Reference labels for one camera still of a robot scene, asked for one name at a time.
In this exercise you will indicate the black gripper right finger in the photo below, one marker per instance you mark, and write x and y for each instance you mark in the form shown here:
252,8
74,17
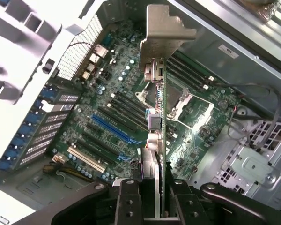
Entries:
224,206

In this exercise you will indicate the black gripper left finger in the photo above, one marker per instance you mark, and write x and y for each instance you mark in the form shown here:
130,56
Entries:
128,201

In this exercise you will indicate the silver perforated disk bay cage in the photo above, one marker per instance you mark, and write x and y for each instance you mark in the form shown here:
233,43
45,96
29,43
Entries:
253,164

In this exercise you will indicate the white PCI slot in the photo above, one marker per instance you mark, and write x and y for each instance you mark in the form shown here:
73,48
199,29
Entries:
86,159

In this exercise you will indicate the blue expansion slot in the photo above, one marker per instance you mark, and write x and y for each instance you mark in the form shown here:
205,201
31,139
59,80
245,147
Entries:
112,127

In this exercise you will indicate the metal socket cover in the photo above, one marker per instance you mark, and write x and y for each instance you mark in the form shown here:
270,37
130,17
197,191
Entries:
209,117

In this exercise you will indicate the green motherboard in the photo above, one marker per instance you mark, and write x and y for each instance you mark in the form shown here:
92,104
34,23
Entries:
121,98

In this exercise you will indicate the CPU socket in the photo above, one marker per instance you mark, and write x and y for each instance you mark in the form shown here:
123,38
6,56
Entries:
175,98

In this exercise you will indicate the open black PC case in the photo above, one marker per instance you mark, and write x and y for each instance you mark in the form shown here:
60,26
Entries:
213,30

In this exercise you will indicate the grey parts rack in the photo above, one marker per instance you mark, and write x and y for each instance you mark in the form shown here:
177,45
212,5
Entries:
4,42

